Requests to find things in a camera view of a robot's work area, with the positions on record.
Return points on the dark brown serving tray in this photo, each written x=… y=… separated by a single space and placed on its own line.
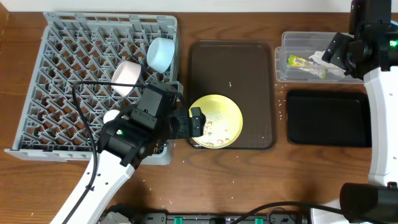
x=241 y=71

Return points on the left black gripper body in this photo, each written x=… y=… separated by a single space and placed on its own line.
x=193 y=125

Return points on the clear plastic waste bin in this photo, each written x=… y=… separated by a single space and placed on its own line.
x=304 y=44

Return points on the white tissue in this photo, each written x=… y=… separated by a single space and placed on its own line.
x=332 y=67

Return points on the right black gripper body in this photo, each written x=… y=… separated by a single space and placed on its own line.
x=337 y=47

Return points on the light blue bowl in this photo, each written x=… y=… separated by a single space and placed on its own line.
x=160 y=54

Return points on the cream white cup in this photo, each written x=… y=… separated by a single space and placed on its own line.
x=110 y=115

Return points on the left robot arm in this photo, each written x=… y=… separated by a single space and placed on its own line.
x=124 y=142

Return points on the green yellow snack wrapper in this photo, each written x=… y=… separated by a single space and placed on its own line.
x=307 y=66

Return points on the white pink bowl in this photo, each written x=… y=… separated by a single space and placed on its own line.
x=126 y=73

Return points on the black rectangular tray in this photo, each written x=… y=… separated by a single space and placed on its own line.
x=328 y=118

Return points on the grey plastic dish rack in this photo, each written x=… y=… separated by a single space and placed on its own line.
x=79 y=53

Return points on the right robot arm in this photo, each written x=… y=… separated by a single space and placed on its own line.
x=369 y=53

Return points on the yellow plate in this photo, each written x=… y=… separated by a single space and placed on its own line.
x=224 y=121

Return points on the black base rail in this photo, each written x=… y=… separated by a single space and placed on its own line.
x=126 y=214

